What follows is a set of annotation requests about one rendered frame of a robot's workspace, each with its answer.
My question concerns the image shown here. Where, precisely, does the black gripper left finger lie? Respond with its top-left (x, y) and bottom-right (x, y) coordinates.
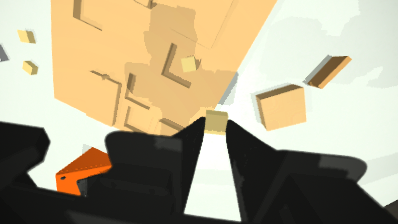
top-left (104, 116), bottom-right (206, 213)

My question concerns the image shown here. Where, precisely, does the pale yellow block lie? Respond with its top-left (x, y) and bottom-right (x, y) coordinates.
top-left (204, 110), bottom-right (229, 136)
top-left (17, 30), bottom-right (36, 44)
top-left (181, 56), bottom-right (197, 72)
top-left (22, 61), bottom-right (38, 75)

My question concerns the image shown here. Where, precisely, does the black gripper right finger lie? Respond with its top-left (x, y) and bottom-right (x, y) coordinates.
top-left (225, 119), bottom-right (368, 223)

